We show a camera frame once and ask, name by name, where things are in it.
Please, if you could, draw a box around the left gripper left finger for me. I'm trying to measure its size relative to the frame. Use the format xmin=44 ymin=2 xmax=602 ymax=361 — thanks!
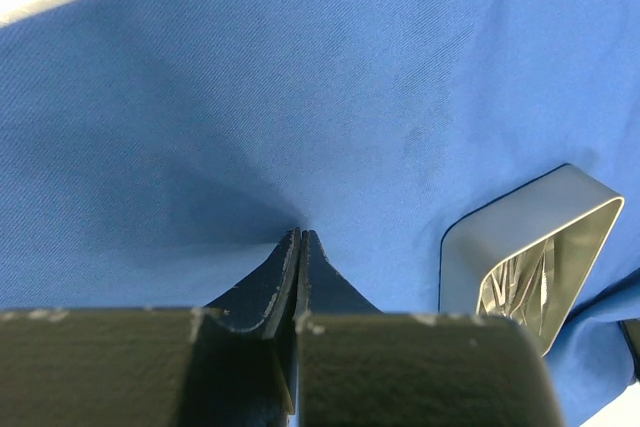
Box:
xmin=1 ymin=230 xmax=300 ymax=426

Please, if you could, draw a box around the blue surgical wrap cloth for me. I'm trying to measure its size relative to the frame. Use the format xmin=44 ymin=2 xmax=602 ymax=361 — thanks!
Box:
xmin=1 ymin=0 xmax=639 ymax=426

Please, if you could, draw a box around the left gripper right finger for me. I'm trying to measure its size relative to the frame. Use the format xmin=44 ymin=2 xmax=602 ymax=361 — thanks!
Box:
xmin=295 ymin=231 xmax=564 ymax=426

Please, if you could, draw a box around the steel instrument tray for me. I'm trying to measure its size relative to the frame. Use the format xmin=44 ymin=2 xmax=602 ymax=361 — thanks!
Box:
xmin=439 ymin=164 xmax=625 ymax=355

